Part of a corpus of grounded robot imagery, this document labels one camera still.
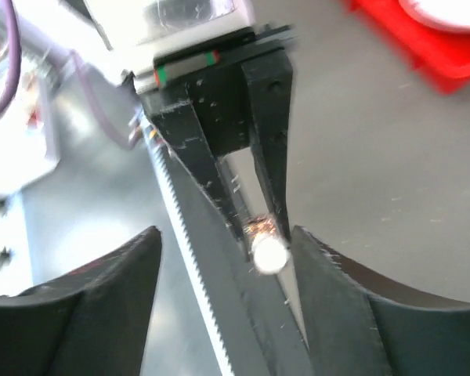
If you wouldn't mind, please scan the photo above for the white paper plate stack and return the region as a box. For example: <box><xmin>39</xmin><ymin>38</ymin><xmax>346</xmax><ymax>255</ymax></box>
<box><xmin>399</xmin><ymin>0</ymin><xmax>470</xmax><ymax>34</ymax></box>

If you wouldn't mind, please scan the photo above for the grey slotted cable duct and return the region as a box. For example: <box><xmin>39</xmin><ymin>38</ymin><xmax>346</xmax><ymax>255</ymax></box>
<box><xmin>139</xmin><ymin>117</ymin><xmax>313</xmax><ymax>375</ymax></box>

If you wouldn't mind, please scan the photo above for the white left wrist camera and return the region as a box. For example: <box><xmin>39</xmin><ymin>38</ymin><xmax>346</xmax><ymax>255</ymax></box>
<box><xmin>83</xmin><ymin>1</ymin><xmax>255</xmax><ymax>85</ymax></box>

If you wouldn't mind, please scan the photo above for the red plastic tray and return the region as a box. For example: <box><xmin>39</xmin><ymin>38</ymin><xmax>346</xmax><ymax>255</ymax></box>
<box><xmin>344</xmin><ymin>0</ymin><xmax>470</xmax><ymax>95</ymax></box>

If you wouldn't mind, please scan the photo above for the nail polish bottle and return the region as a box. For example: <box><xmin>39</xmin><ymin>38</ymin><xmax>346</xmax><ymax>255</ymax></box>
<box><xmin>243</xmin><ymin>214</ymin><xmax>281</xmax><ymax>244</ymax></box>

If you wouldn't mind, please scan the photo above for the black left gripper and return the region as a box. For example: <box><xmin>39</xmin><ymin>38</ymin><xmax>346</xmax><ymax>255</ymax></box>
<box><xmin>139</xmin><ymin>24</ymin><xmax>294</xmax><ymax>261</ymax></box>

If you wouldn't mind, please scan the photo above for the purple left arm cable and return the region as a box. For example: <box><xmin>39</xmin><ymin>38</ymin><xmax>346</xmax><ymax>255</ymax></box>
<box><xmin>0</xmin><ymin>0</ymin><xmax>142</xmax><ymax>152</ymax></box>

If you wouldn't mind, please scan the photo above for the white nail polish brush cap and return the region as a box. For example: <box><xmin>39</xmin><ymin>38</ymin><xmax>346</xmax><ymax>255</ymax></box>
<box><xmin>251</xmin><ymin>233</ymin><xmax>290</xmax><ymax>275</ymax></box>

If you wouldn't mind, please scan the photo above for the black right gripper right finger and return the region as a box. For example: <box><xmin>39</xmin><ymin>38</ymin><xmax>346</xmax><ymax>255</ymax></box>
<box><xmin>291</xmin><ymin>226</ymin><xmax>470</xmax><ymax>376</ymax></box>

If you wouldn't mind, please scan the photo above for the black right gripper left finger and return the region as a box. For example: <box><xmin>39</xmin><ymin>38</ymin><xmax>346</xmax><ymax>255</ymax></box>
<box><xmin>0</xmin><ymin>226</ymin><xmax>161</xmax><ymax>376</ymax></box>

